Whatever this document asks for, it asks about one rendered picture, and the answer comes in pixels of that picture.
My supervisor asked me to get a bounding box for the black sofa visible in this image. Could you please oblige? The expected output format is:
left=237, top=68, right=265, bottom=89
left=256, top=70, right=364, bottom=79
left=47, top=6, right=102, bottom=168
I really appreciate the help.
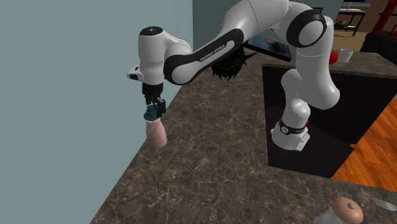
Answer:
left=359, top=30, right=397, bottom=64

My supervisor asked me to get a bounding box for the dark tablet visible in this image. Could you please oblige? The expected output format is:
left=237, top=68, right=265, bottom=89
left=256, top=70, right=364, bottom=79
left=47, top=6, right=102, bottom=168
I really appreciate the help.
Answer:
left=242, top=34, right=293, bottom=63

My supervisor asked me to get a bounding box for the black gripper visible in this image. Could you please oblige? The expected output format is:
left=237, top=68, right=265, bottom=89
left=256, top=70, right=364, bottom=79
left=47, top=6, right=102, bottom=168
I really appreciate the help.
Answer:
left=142, top=82, right=167, bottom=118

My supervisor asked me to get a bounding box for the black spiky plant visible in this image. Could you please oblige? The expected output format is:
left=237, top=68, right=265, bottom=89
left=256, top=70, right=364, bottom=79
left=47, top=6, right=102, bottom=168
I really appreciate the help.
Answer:
left=211, top=46, right=258, bottom=82

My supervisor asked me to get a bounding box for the silver fork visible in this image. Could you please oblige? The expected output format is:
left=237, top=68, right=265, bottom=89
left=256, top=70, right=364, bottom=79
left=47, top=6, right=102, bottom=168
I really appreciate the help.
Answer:
left=372, top=197, right=397, bottom=212

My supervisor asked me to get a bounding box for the white cup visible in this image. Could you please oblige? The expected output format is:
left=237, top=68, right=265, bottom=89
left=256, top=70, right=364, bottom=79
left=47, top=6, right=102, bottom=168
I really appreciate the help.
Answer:
left=338, top=48, right=354, bottom=64

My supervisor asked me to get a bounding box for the dark side table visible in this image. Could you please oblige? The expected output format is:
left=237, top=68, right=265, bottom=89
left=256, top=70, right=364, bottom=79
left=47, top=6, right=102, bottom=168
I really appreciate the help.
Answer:
left=334, top=7, right=367, bottom=36

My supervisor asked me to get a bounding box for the black robot stand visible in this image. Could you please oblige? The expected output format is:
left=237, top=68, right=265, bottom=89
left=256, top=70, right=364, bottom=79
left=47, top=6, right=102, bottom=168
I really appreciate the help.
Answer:
left=261, top=65, right=397, bottom=179

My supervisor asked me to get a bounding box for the pink bottle with teal cap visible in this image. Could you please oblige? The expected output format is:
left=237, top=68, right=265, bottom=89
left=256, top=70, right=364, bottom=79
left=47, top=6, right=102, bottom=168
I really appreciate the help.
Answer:
left=143, top=104, right=168, bottom=150

